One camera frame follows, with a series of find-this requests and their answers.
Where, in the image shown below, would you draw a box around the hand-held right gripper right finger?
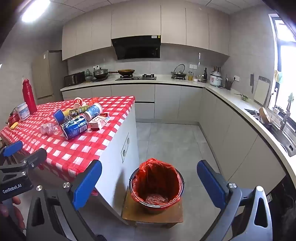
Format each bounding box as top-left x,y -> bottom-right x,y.
197,159 -> 273,241

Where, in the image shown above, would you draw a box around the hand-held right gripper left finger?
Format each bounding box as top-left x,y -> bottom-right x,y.
26,159 -> 102,241

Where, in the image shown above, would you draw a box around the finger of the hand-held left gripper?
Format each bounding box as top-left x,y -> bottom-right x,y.
0,140 -> 23,163
21,148 -> 48,171

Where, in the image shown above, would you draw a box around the clear plastic wrapper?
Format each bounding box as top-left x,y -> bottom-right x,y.
40,123 -> 59,135

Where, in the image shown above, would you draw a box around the large blue drink can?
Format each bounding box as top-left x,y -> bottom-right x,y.
60,113 -> 89,140

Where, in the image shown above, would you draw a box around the red plastic bin liner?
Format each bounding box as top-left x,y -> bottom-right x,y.
131,158 -> 185,205

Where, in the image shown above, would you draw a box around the black plastic bucket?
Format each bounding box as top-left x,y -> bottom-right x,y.
129,166 -> 185,215

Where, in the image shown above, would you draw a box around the red white cardboard box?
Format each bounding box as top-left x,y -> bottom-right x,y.
88,113 -> 110,131

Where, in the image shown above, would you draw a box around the green yellow snack packet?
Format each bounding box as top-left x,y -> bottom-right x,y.
70,104 -> 92,116

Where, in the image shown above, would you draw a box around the blue white paper cup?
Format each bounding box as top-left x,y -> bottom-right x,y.
84,103 -> 103,121

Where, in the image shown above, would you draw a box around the person's left hand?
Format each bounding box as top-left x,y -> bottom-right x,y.
0,197 -> 25,230

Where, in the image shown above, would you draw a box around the red checkered tablecloth table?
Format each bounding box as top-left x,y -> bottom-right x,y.
91,102 -> 139,218

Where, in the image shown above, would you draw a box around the red checkered tablecloth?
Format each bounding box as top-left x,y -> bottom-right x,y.
0,95 -> 136,182

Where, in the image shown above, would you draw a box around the white tub blue label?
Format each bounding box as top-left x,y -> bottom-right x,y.
17,102 -> 31,121

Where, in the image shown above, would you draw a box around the island socket panel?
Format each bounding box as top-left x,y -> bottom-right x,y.
121,133 -> 130,164

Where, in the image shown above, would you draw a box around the red thermos bottle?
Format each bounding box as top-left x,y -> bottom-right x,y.
22,79 -> 37,114

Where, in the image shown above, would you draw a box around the brown cardboard under bin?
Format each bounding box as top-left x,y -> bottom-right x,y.
121,186 -> 184,229

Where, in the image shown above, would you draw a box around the black built-in appliance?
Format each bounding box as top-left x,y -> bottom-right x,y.
264,173 -> 296,241

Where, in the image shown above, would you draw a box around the beige refrigerator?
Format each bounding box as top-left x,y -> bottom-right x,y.
31,50 -> 68,105

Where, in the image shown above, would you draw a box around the steel kitchen sink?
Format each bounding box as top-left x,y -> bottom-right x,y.
245,108 -> 296,157

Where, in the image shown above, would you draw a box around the brown wooden bowl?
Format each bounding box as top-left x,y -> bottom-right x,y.
258,107 -> 271,124

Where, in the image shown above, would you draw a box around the grey counter base cabinets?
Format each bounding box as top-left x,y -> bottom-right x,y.
60,74 -> 296,204

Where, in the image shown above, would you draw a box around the green vegetable sprig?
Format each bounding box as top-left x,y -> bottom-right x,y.
234,92 -> 250,101

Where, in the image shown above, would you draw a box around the chrome kitchen faucet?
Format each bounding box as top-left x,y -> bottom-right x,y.
280,93 -> 294,131

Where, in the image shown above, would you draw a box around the white rice cooker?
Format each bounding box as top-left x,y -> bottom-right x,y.
209,71 -> 223,87

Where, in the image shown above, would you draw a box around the beige cutting board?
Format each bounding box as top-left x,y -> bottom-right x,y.
253,76 -> 271,106

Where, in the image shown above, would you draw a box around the grey pot with lid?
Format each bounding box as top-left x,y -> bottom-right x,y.
93,67 -> 109,80

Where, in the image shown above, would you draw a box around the pan with glass lid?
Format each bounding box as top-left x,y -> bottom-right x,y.
171,64 -> 187,80

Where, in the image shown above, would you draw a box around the black gas stove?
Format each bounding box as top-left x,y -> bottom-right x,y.
115,74 -> 157,81

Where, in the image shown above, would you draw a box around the black wok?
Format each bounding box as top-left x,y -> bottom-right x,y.
109,69 -> 136,76

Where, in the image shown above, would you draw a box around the ceiling light panel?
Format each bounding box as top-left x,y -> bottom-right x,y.
21,0 -> 52,23

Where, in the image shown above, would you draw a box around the black range hood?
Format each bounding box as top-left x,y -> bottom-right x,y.
111,35 -> 162,61

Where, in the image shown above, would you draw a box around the kitchen window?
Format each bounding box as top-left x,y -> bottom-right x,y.
268,14 -> 296,112

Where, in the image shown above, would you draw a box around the beige upper cabinets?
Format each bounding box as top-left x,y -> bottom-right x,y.
61,4 -> 230,61

